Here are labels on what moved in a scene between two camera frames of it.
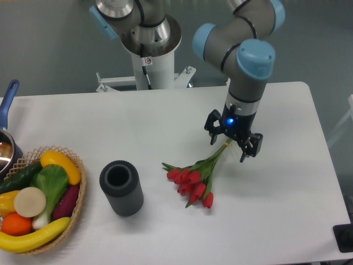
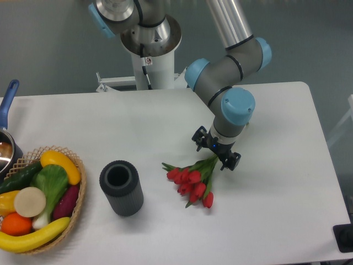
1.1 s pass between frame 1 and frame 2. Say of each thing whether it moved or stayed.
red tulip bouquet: stayed
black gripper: moved
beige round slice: stayed
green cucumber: stayed
